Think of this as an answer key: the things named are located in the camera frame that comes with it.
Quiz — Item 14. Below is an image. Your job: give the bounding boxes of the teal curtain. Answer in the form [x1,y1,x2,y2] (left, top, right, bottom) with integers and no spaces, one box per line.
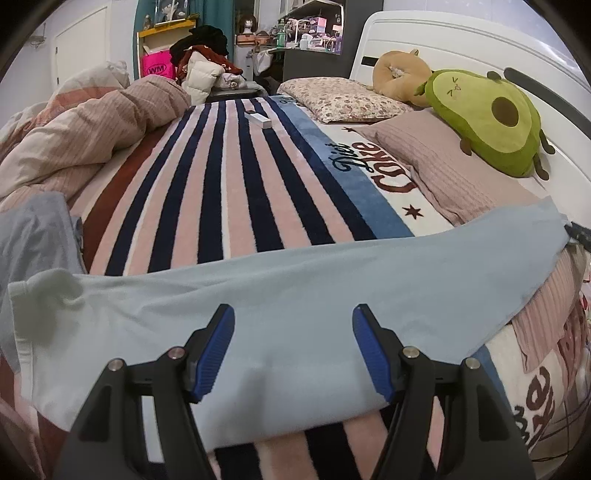
[132,0,235,44]

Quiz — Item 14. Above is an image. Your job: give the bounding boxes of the yellow cabinet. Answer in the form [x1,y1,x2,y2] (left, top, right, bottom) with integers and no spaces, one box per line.
[136,19,195,78]

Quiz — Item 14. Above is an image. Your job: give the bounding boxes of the pink ribbed pillow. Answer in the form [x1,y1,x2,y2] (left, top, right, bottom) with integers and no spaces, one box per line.
[356,109,540,226]

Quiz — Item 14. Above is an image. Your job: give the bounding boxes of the white remote control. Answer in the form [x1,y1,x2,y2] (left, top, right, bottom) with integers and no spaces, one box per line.
[245,112,273,129]

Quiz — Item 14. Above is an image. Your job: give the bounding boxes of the grey blue crumpled garment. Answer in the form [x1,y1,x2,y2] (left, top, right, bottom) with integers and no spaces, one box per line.
[0,191,89,296]

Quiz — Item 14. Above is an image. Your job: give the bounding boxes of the striped pink navy blanket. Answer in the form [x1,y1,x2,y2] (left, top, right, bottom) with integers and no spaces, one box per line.
[65,98,590,475]

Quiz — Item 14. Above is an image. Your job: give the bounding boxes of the mannequin head with wig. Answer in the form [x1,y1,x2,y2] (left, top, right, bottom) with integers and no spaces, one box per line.
[238,14,259,35]

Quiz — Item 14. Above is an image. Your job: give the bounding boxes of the white door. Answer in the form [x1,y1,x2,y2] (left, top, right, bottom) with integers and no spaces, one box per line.
[51,3,111,90]

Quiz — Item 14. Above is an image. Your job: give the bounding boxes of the light blue fleece pants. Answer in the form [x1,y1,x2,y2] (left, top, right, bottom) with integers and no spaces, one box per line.
[1,199,568,450]

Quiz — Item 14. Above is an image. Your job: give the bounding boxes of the pile of clothes on chair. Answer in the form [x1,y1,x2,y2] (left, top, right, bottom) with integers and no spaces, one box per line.
[169,25,247,106]

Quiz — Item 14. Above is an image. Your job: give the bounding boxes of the pink striped duvet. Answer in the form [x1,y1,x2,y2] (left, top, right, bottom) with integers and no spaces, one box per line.
[1,62,190,212]

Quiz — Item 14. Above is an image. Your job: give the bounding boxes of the pink shopping bag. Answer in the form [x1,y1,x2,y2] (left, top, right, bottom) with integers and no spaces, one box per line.
[140,50,175,80]

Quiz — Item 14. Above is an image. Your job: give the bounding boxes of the tan plush toy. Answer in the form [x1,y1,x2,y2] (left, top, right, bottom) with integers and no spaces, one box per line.
[373,49,433,108]

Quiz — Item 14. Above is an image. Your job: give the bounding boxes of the green avocado plush toy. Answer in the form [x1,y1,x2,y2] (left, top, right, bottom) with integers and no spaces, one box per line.
[415,69,556,181]

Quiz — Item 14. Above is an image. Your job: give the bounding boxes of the white bed headboard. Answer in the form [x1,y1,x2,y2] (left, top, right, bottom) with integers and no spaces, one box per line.
[351,10,590,225]

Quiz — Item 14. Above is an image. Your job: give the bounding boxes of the dark bookshelf with items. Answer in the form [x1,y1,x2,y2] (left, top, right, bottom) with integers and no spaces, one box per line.
[273,0,383,81]

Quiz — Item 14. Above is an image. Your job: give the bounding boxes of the floral pillow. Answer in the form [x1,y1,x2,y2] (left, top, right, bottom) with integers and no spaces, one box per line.
[277,77,413,124]

